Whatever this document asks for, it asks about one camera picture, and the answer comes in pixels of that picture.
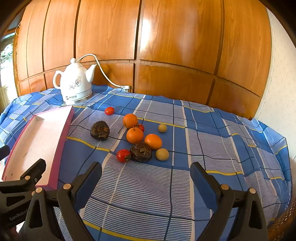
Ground small red tomato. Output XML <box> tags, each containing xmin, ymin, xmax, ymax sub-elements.
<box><xmin>104</xmin><ymin>107</ymin><xmax>115</xmax><ymax>115</ymax></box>
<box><xmin>136</xmin><ymin>124</ymin><xmax>144</xmax><ymax>132</ymax></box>

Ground wooden wardrobe panels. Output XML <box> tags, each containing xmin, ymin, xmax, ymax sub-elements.
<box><xmin>14</xmin><ymin>1</ymin><xmax>271</xmax><ymax>119</ymax></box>

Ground wicker basket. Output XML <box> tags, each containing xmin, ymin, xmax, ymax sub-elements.
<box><xmin>268</xmin><ymin>199</ymin><xmax>296</xmax><ymax>241</ymax></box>

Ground white ceramic electric kettle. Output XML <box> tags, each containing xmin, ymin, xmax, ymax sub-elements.
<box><xmin>53</xmin><ymin>58</ymin><xmax>97</xmax><ymax>105</ymax></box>

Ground white tray with pink rim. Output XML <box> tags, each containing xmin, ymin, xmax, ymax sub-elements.
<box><xmin>3</xmin><ymin>106</ymin><xmax>74</xmax><ymax>190</ymax></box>

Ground dark brown passion fruit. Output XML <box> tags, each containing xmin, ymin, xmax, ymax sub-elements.
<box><xmin>130</xmin><ymin>142</ymin><xmax>152</xmax><ymax>163</ymax></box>
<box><xmin>90</xmin><ymin>120</ymin><xmax>110</xmax><ymax>141</ymax></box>

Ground small yellow-green longan fruit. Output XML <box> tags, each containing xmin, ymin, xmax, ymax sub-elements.
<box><xmin>158</xmin><ymin>123</ymin><xmax>168</xmax><ymax>133</ymax></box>

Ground blue plaid tablecloth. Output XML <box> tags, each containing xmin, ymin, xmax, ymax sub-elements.
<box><xmin>0</xmin><ymin>84</ymin><xmax>293</xmax><ymax>241</ymax></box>

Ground white kettle power cable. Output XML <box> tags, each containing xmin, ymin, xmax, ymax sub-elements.
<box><xmin>75</xmin><ymin>53</ymin><xmax>132</xmax><ymax>93</ymax></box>

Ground orange mandarin with stem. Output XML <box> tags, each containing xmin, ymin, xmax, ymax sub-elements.
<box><xmin>122</xmin><ymin>113</ymin><xmax>138</xmax><ymax>129</ymax></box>

